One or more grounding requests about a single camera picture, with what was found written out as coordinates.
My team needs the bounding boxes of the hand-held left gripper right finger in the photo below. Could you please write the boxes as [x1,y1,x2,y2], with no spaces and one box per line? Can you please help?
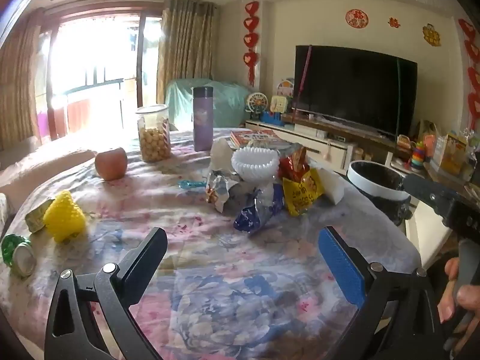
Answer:
[318,226,443,360]

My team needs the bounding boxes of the red snack bag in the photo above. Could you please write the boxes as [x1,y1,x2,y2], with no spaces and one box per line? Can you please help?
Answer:
[279,144,310,182]

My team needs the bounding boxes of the purple thermos bottle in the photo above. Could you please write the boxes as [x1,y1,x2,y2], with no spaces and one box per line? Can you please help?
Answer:
[191,86,215,152]

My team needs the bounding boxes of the rainbow stacking ring toy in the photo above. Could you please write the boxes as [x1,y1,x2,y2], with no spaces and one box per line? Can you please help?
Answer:
[409,141,426,171]

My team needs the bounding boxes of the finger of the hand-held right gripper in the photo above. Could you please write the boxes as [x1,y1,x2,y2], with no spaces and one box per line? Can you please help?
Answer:
[403,173,457,219]

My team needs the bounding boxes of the yellow snack packet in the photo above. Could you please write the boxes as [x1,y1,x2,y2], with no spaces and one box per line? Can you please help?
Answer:
[282,168,325,217]

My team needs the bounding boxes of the white television cabinet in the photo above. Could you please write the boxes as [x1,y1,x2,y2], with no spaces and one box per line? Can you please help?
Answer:
[245,118,394,175]

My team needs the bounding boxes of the red apple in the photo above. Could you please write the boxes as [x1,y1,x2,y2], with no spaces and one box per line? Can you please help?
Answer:
[94,147,128,181]

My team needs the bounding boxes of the black bin with white rim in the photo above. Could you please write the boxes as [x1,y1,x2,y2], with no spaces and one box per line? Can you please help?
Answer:
[347,160,413,226]

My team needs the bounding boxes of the round red paper cutting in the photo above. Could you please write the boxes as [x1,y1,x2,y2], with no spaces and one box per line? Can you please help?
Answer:
[345,8,369,30]

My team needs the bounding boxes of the blue snack bag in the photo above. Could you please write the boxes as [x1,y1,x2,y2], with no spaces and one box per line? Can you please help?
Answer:
[233,184,287,235]

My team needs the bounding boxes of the yellow bumpy toy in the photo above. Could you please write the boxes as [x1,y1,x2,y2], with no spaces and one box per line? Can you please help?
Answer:
[43,190,87,241]

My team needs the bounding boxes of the beige patterned curtain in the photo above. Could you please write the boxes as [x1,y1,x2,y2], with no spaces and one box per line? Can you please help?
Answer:
[0,11,43,149]
[157,0,218,106]

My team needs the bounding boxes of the black television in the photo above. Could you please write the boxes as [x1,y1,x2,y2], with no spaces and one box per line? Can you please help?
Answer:
[292,45,418,143]

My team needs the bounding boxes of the white paper box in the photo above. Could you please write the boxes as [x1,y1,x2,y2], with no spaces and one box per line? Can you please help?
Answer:
[317,167,347,205]

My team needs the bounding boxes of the gold red wall sticker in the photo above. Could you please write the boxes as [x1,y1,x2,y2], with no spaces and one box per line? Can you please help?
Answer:
[422,23,442,47]

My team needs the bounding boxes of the blue toy blocks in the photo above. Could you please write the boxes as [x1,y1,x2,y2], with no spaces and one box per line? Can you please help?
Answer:
[261,110,295,126]

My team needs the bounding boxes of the person's right hand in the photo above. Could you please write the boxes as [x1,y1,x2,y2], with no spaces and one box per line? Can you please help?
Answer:
[437,257,480,360]

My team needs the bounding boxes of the beige sofa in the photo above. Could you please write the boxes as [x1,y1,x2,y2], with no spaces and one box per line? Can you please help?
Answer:
[0,148,96,199]

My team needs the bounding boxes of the colourful book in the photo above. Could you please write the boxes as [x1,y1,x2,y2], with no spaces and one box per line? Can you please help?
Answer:
[229,129,280,149]

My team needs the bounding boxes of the red heart string decoration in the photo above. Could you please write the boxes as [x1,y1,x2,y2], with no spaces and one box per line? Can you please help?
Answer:
[458,19,480,121]
[243,1,260,87]

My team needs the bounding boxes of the white crumpled plastic bag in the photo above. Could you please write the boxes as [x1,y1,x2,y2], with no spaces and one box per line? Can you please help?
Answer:
[210,137,241,173]

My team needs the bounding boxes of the teal dust cover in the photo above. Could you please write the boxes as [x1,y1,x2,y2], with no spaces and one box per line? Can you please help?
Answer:
[165,78,256,130]

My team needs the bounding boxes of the pink stick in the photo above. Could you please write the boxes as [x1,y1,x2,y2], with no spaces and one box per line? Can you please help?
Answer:
[292,45,313,109]

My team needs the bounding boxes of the floral tablecloth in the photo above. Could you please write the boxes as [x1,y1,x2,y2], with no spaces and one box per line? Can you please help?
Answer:
[0,127,421,360]

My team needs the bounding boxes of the silver crumpled wrapper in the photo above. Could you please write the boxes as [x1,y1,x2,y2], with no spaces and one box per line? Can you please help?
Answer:
[205,169,241,212]

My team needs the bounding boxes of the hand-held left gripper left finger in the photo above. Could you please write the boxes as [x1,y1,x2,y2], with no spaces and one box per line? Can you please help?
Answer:
[44,227,168,360]

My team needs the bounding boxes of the clear jar of snack balls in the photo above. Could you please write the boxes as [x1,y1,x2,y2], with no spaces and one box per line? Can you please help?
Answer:
[135,104,172,163]

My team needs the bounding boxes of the paper gift bag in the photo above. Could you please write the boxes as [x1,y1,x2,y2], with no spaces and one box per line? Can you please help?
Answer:
[418,120,438,148]

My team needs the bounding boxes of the green can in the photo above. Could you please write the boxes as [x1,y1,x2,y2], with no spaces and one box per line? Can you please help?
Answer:
[1,233,37,278]

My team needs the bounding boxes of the ferris wheel toy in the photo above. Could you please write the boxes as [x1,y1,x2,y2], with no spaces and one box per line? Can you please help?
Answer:
[245,93,269,115]

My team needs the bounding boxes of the yellow toy box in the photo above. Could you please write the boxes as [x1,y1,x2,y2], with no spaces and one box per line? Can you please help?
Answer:
[437,132,469,175]

